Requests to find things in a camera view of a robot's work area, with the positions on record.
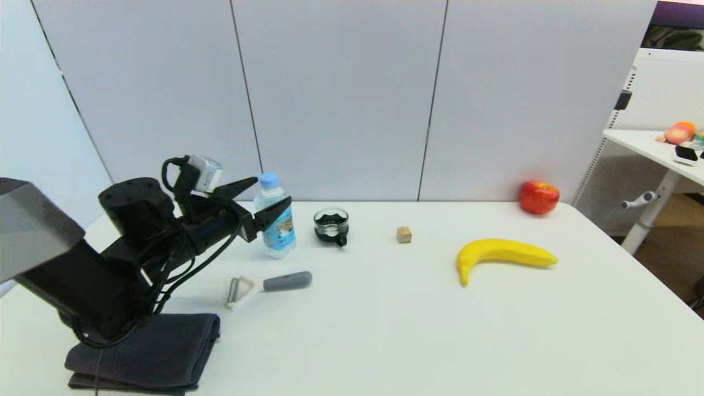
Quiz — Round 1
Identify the clear bottle blue cap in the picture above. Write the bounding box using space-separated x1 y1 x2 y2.
254 172 297 259

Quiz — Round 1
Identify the dark grey folded towel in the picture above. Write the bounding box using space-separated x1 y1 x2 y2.
64 313 221 395

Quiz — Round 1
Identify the yellow banana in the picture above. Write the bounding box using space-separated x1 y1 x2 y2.
456 238 559 287

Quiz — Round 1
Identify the red apple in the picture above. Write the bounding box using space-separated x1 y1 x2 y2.
520 181 560 215

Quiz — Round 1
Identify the white side table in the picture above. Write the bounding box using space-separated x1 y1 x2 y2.
602 130 704 256

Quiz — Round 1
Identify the white pegboard panel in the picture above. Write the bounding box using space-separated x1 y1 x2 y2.
572 47 704 237

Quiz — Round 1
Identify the pink orange peach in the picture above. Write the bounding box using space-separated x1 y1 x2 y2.
663 121 696 145

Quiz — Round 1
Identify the black and white device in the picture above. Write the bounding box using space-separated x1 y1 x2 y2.
672 145 699 166

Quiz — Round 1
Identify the green plant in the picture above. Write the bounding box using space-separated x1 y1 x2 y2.
643 25 704 52

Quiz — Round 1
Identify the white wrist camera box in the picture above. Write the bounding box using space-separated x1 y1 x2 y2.
187 155 223 193

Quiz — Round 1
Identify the glass cup black handle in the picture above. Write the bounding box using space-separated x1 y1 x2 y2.
313 207 350 247

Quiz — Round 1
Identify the white peeler grey handle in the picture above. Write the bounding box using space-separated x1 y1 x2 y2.
227 271 314 311

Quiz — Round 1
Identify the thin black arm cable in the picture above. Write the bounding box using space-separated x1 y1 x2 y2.
71 157 243 388

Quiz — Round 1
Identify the grey table crank handle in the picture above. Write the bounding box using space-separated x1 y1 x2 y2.
621 191 658 210

